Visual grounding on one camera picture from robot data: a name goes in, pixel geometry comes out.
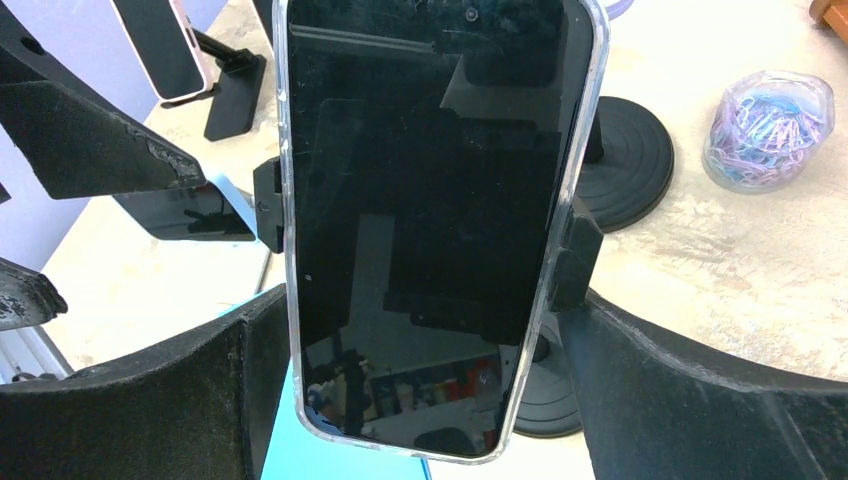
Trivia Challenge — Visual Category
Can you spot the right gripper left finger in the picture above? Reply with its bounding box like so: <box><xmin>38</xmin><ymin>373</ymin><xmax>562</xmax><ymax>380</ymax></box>
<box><xmin>1</xmin><ymin>286</ymin><xmax>290</xmax><ymax>479</ymax></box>

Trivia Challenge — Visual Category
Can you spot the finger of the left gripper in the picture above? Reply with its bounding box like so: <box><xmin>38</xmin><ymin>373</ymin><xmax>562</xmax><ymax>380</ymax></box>
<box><xmin>1</xmin><ymin>258</ymin><xmax>68</xmax><ymax>331</ymax></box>
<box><xmin>1</xmin><ymin>6</ymin><xmax>207</xmax><ymax>200</ymax></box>

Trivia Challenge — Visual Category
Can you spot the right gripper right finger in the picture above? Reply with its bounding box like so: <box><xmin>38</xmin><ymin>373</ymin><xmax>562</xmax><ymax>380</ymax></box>
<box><xmin>557</xmin><ymin>293</ymin><xmax>847</xmax><ymax>479</ymax></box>

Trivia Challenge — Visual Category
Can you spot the black round phone stand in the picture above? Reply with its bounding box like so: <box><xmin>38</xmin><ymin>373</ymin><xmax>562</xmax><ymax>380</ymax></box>
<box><xmin>577</xmin><ymin>96</ymin><xmax>675</xmax><ymax>234</ymax></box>
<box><xmin>252</xmin><ymin>157</ymin><xmax>603</xmax><ymax>439</ymax></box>

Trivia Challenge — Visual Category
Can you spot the silver phone stand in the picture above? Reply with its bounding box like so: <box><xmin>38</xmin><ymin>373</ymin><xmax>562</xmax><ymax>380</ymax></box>
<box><xmin>254</xmin><ymin>250</ymin><xmax>273</xmax><ymax>294</ymax></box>

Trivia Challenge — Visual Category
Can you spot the light blue phone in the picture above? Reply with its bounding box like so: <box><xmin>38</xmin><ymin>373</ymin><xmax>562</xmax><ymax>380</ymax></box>
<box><xmin>113</xmin><ymin>174</ymin><xmax>257</xmax><ymax>242</ymax></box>

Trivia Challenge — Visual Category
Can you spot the black folding phone stand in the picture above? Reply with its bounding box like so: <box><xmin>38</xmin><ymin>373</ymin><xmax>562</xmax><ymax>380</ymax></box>
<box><xmin>160</xmin><ymin>29</ymin><xmax>266</xmax><ymax>142</ymax></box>

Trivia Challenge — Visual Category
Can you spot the phone in lilac case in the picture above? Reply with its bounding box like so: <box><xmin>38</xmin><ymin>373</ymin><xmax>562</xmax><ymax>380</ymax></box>
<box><xmin>600</xmin><ymin>0</ymin><xmax>634</xmax><ymax>21</ymax></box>

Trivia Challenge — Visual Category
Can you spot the blue mat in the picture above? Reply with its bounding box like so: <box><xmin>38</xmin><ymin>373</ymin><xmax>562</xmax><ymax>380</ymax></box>
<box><xmin>201</xmin><ymin>296</ymin><xmax>430</xmax><ymax>479</ymax></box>

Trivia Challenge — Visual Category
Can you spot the orange wooden rack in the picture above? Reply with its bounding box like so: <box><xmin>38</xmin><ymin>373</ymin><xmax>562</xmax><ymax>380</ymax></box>
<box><xmin>808</xmin><ymin>0</ymin><xmax>848</xmax><ymax>43</ymax></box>

